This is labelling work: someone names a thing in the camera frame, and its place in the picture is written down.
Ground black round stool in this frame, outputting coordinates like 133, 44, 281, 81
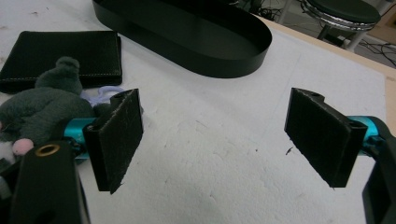
299, 0, 383, 52

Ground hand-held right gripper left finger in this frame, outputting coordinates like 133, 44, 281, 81
63, 88, 145, 195

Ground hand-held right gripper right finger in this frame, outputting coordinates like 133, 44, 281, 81
283, 87, 380, 189

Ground tangled black cables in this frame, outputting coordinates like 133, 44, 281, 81
232, 0, 286, 21

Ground black floor cable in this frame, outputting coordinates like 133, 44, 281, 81
358, 37, 396, 68

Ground grey plush toy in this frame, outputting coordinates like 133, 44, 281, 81
0, 56, 110, 200

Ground black oval tray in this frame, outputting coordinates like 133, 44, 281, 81
92, 0, 274, 79

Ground black leather wallet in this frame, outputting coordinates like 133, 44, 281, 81
0, 30, 123, 94

